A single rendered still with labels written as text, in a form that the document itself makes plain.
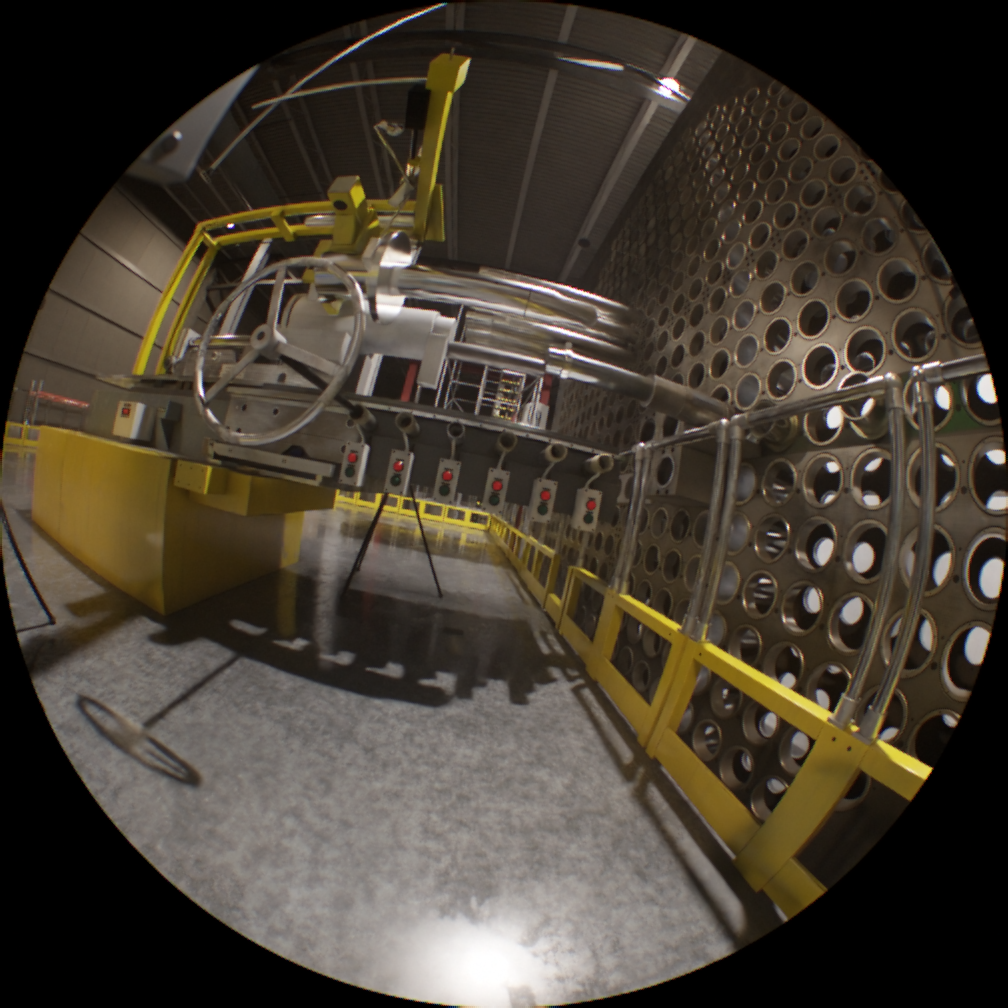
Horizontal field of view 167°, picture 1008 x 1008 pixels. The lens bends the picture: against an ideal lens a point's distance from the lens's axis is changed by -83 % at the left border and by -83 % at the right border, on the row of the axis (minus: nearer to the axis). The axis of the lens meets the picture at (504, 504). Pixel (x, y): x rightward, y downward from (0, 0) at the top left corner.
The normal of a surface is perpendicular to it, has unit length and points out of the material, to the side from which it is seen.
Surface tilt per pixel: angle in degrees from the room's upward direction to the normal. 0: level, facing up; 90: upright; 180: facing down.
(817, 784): 90
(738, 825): 90
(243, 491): 90
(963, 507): 90
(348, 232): 134
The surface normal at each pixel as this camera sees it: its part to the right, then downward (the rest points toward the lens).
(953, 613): -0.97, -0.19
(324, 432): 0.11, 0.02
